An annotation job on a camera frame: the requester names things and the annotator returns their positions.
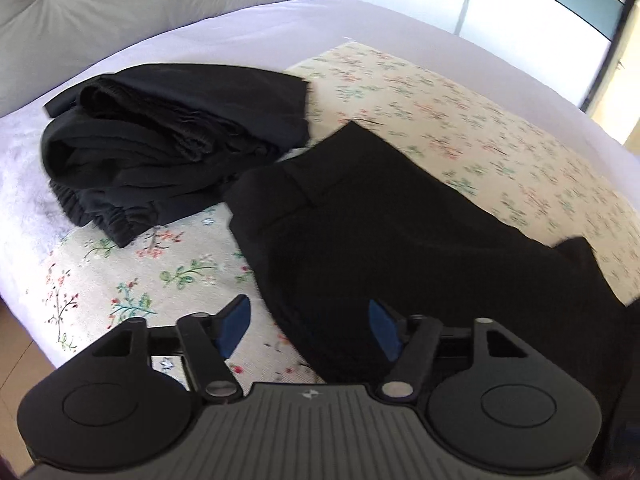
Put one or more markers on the cream door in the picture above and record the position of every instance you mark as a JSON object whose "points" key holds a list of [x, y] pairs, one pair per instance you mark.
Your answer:
{"points": [[617, 100]]}

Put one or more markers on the person's dark clothing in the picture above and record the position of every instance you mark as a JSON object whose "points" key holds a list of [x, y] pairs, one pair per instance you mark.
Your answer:
{"points": [[625, 390]]}

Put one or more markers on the floral printed blanket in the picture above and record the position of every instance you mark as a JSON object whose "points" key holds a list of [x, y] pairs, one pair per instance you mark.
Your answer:
{"points": [[450, 130]]}

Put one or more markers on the lilac bed sheet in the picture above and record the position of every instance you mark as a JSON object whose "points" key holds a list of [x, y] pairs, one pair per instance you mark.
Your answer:
{"points": [[225, 35]]}

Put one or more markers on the white sliding wardrobe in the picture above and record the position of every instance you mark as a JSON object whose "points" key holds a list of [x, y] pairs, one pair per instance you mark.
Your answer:
{"points": [[500, 5]]}

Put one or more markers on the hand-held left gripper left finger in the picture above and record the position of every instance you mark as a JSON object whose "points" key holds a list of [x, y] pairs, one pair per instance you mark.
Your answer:
{"points": [[235, 325]]}

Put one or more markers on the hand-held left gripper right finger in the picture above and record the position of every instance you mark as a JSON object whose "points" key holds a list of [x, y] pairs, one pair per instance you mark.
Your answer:
{"points": [[382, 327]]}

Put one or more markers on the grey padded headboard cushion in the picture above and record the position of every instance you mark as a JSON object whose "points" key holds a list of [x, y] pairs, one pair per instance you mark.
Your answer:
{"points": [[125, 5]]}

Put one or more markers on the black pants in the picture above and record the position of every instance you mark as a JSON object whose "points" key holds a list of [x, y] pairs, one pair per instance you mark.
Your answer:
{"points": [[400, 240]]}

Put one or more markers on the pile of folded black clothes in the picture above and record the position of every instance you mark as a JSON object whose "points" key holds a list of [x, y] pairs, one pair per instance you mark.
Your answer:
{"points": [[165, 150]]}

